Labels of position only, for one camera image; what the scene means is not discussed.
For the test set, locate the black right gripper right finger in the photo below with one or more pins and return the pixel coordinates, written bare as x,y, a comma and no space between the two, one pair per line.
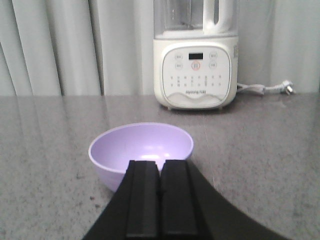
192,209

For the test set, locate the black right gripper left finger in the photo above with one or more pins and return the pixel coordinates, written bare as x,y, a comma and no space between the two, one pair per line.
133,211

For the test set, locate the purple plastic bowl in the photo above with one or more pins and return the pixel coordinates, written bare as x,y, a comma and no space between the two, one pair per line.
111,151

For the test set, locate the white soy milk blender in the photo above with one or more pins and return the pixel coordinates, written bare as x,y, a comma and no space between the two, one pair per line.
195,53

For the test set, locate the grey pleated curtain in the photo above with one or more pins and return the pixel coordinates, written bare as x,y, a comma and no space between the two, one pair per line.
105,47

